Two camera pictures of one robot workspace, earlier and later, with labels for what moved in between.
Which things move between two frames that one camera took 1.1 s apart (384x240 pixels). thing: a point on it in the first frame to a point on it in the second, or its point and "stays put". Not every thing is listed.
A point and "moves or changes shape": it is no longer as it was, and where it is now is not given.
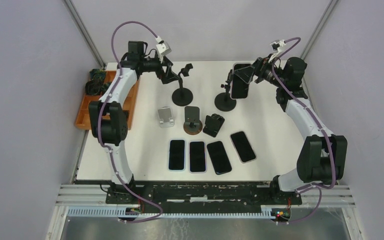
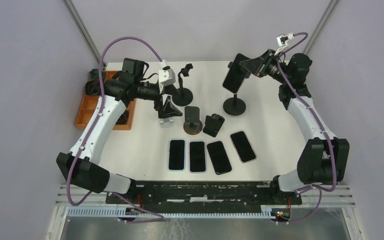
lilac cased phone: x=197 y=157 stays put
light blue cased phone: x=177 y=155 stays put
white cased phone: x=239 y=88 moves or changes shape
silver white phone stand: x=165 y=115 stays put
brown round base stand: x=192 y=125 stays put
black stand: x=223 y=101 to x=235 y=106
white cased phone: x=243 y=147 stays put
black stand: x=183 y=96 stays put
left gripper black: x=168 y=76 to x=168 y=109
